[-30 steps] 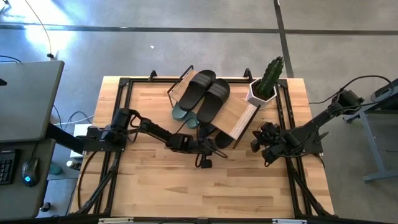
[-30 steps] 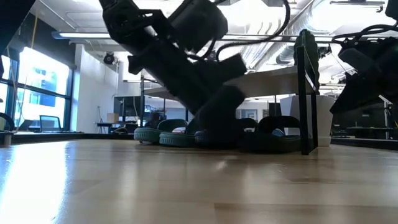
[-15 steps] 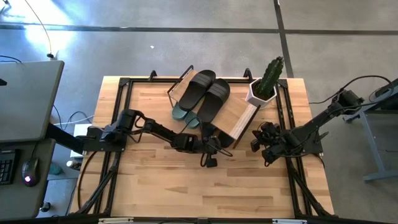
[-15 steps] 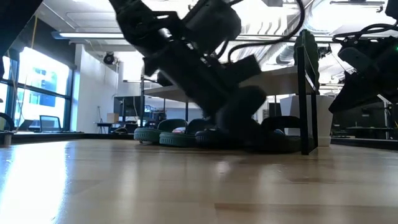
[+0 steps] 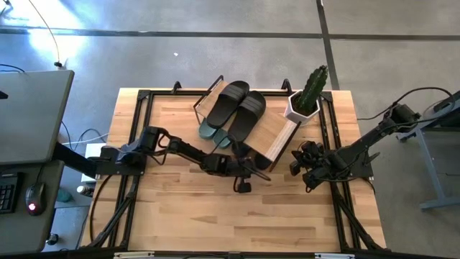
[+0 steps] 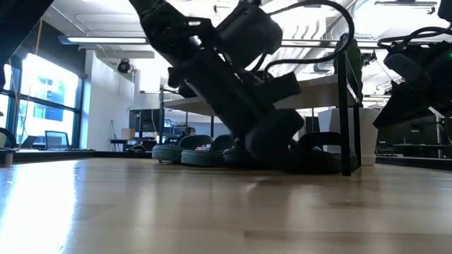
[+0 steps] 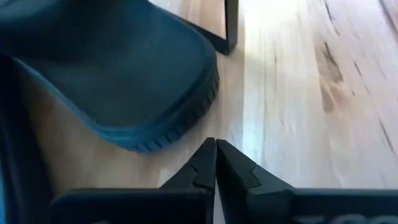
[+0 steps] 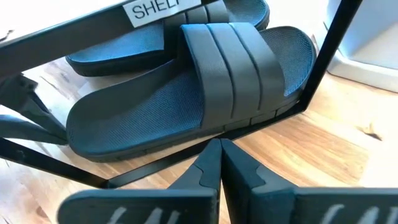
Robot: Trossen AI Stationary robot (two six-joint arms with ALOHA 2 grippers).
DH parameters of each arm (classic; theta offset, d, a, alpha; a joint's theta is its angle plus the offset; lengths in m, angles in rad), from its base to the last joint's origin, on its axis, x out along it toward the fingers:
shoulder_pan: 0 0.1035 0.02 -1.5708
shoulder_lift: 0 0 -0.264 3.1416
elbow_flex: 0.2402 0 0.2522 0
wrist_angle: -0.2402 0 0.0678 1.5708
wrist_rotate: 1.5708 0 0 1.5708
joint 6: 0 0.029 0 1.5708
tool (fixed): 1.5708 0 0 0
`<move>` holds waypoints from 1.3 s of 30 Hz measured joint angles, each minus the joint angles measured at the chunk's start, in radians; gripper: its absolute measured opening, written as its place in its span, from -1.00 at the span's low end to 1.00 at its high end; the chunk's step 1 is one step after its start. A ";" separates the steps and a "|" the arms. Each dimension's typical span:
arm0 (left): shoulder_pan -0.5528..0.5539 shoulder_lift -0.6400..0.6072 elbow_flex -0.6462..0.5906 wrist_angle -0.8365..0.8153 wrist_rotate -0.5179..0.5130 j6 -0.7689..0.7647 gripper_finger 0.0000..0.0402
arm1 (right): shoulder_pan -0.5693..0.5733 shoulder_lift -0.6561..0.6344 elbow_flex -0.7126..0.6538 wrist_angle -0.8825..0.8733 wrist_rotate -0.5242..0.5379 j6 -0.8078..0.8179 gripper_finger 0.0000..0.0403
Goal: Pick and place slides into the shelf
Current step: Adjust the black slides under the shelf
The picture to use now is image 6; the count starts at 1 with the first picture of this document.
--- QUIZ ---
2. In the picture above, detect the chunky green slide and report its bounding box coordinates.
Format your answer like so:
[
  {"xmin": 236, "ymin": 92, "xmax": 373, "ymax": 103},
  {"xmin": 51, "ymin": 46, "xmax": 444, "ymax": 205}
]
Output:
[
  {"xmin": 180, "ymin": 134, "xmax": 234, "ymax": 168},
  {"xmin": 151, "ymin": 135, "xmax": 215, "ymax": 164}
]

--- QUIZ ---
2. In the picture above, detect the wooden shelf with black frame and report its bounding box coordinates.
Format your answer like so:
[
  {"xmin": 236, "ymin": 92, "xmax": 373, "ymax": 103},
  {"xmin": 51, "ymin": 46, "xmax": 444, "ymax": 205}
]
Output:
[{"xmin": 160, "ymin": 52, "xmax": 362, "ymax": 176}]

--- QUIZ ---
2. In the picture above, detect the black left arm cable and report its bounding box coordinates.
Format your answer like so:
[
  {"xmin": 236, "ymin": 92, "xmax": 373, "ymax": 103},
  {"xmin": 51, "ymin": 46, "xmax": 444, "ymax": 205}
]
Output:
[{"xmin": 263, "ymin": 0, "xmax": 356, "ymax": 73}]

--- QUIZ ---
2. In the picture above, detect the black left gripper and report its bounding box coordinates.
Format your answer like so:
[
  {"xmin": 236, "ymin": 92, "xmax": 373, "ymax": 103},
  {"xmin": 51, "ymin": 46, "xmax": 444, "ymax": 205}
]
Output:
[{"xmin": 167, "ymin": 45, "xmax": 306, "ymax": 167}]

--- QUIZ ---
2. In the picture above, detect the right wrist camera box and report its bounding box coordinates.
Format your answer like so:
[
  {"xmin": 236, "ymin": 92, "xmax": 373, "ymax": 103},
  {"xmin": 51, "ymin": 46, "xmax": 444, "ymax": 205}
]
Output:
[{"xmin": 383, "ymin": 52, "xmax": 427, "ymax": 85}]

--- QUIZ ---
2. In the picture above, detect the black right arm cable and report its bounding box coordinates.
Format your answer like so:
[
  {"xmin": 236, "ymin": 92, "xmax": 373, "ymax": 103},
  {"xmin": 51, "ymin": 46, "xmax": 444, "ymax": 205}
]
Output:
[{"xmin": 376, "ymin": 24, "xmax": 452, "ymax": 49}]

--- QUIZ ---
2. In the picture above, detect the white hexagonal plant pot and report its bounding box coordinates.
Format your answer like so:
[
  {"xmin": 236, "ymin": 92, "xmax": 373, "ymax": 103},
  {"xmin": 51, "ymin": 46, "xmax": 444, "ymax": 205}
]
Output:
[{"xmin": 317, "ymin": 107, "xmax": 381, "ymax": 167}]

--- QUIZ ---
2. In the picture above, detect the green cactus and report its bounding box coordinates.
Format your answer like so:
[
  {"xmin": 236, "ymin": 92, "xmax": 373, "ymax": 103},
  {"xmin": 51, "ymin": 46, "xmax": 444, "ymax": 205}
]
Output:
[{"xmin": 333, "ymin": 33, "xmax": 364, "ymax": 107}]

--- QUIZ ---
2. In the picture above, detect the large window wall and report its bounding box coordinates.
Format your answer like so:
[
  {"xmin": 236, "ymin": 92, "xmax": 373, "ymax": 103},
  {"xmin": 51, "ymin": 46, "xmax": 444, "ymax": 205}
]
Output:
[{"xmin": 0, "ymin": 52, "xmax": 84, "ymax": 149}]

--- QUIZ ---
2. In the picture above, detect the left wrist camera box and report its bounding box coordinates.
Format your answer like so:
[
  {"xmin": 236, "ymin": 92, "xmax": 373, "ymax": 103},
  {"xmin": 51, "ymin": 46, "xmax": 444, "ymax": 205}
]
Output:
[{"xmin": 215, "ymin": 2, "xmax": 284, "ymax": 71}]

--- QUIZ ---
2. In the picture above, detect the black curved bracket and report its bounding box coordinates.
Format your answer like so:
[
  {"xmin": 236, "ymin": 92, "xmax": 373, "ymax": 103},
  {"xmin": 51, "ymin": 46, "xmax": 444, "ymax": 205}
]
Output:
[{"xmin": 0, "ymin": 127, "xmax": 18, "ymax": 167}]

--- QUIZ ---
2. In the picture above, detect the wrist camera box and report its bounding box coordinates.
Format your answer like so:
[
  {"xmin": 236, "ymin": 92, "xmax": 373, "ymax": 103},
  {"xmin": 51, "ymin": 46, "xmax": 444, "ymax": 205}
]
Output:
[
  {"xmin": 383, "ymin": 52, "xmax": 427, "ymax": 85},
  {"xmin": 215, "ymin": 2, "xmax": 284, "ymax": 71}
]

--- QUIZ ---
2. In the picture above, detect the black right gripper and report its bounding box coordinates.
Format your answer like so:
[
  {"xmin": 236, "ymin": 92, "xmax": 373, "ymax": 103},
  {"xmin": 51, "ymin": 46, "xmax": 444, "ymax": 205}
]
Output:
[{"xmin": 373, "ymin": 42, "xmax": 452, "ymax": 130}]

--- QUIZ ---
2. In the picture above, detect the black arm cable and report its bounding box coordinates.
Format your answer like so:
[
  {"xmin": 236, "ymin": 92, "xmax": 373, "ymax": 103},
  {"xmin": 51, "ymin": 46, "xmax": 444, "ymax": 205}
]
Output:
[
  {"xmin": 376, "ymin": 24, "xmax": 452, "ymax": 49},
  {"xmin": 263, "ymin": 0, "xmax": 356, "ymax": 73}
]

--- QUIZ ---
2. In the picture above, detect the long ceiling light bar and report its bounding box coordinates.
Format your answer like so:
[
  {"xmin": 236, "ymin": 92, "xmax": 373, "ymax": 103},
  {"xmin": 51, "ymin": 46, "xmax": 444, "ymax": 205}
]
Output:
[{"xmin": 58, "ymin": 35, "xmax": 435, "ymax": 49}]

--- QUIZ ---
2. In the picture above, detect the wide black monitor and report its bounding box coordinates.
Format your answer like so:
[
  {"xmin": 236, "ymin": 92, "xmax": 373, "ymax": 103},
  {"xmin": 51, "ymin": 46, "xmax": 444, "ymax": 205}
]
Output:
[{"xmin": 129, "ymin": 108, "xmax": 166, "ymax": 133}]

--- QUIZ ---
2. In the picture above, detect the black standing desk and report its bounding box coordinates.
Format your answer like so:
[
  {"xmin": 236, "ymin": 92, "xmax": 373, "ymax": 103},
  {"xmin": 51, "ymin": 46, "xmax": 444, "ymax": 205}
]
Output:
[{"xmin": 108, "ymin": 137, "xmax": 160, "ymax": 153}]

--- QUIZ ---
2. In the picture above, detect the open laptop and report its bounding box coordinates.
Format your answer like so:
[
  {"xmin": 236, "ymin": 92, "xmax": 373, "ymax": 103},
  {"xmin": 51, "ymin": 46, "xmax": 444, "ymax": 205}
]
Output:
[{"xmin": 44, "ymin": 130, "xmax": 71, "ymax": 151}]

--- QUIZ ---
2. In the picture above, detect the black square monitor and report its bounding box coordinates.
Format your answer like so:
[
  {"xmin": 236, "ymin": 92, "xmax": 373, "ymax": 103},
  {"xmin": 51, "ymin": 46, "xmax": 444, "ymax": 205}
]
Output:
[{"xmin": 390, "ymin": 119, "xmax": 439, "ymax": 145}]

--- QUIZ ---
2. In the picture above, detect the black striped slide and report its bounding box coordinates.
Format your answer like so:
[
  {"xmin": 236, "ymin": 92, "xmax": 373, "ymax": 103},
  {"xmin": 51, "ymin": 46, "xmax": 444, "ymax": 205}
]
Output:
[{"xmin": 177, "ymin": 83, "xmax": 198, "ymax": 99}]

